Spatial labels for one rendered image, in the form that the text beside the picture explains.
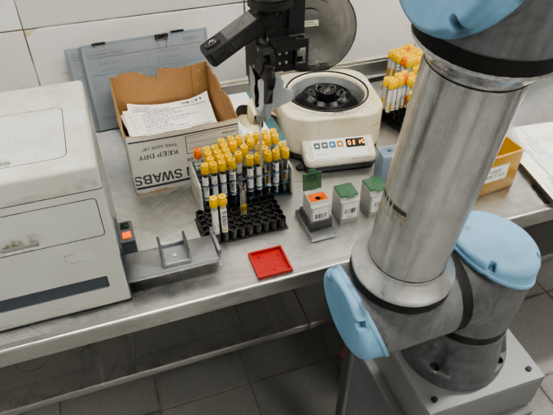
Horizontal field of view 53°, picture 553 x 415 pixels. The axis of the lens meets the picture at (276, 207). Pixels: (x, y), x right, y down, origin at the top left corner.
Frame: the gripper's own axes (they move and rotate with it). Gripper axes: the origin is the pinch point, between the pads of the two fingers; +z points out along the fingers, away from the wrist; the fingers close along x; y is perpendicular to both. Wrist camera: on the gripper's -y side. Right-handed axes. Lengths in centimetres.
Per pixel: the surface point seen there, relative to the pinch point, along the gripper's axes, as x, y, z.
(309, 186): -1.1, 9.6, 18.2
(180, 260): -7.3, -18.7, 21.6
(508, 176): -9, 54, 23
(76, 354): 33, -46, 87
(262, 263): -9.5, -3.8, 26.6
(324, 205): -5.8, 10.8, 19.8
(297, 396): 10, 15, 114
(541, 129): 5, 77, 25
